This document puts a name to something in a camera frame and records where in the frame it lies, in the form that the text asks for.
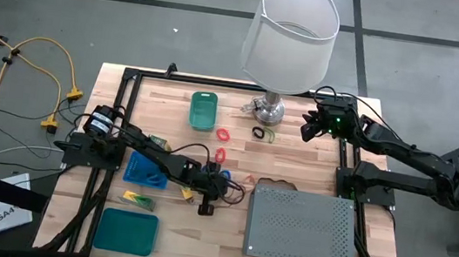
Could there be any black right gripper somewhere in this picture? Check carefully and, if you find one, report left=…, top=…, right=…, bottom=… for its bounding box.
left=299, top=94, right=363, bottom=148

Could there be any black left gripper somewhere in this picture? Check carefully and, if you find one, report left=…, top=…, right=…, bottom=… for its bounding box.
left=183, top=165, right=233, bottom=220

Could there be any green rubber band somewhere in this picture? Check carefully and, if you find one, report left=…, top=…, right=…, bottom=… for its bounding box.
left=260, top=125, right=278, bottom=145

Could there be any dark blue rubber band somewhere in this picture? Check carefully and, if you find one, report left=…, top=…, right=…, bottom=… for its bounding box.
left=219, top=177, right=249, bottom=207

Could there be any blue coil wristband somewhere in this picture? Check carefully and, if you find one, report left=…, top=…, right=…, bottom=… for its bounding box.
left=217, top=167, right=234, bottom=182

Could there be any orange rubber band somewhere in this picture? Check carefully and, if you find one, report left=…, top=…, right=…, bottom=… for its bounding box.
left=242, top=172, right=258, bottom=187

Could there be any dark teal tray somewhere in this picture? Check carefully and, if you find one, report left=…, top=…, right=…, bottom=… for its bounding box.
left=134, top=161, right=171, bottom=191

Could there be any green yellow crayon box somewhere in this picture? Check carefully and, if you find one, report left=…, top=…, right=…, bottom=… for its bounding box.
left=146, top=133, right=174, bottom=153
left=178, top=185, right=198, bottom=205
left=115, top=188, right=159, bottom=213

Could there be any black coil wristband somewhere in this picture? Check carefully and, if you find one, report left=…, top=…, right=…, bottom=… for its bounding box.
left=250, top=125, right=267, bottom=141

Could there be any blue plastic basket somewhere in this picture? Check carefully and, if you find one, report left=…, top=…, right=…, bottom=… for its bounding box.
left=121, top=148, right=173, bottom=192

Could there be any dark green plastic tray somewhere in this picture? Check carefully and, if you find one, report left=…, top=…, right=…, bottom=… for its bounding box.
left=91, top=206, right=162, bottom=257

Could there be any silver table lamp white shade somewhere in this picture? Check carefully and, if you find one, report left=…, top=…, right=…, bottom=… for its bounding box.
left=231, top=0, right=344, bottom=134

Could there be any grey perforated metal riser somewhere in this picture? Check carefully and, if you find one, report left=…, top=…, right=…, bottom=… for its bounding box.
left=240, top=181, right=365, bottom=257

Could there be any mint green plastic bin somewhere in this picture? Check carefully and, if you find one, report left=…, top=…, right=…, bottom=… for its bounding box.
left=186, top=89, right=220, bottom=133

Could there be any white cardboard box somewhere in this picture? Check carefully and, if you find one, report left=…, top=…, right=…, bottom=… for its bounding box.
left=0, top=168, right=40, bottom=240

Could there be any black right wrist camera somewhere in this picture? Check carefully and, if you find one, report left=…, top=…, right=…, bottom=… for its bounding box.
left=324, top=107, right=352, bottom=133

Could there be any clear lamp power cord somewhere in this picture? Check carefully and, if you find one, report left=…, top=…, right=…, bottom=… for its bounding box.
left=239, top=96, right=264, bottom=117

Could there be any black metal table frame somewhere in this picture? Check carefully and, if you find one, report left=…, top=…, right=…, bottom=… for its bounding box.
left=31, top=57, right=425, bottom=257

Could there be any black frame bracket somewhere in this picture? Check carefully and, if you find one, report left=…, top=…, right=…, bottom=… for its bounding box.
left=164, top=61, right=179, bottom=81

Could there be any yellow extension cord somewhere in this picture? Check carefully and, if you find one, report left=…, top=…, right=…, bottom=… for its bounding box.
left=0, top=15, right=93, bottom=139

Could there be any white floor cable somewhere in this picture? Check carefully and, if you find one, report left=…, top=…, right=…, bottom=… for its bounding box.
left=0, top=141, right=66, bottom=176

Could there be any black strap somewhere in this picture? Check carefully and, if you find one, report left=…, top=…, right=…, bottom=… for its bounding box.
left=0, top=172, right=52, bottom=215

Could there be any black floor cable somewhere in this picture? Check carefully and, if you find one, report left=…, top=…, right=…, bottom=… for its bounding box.
left=0, top=93, right=88, bottom=129

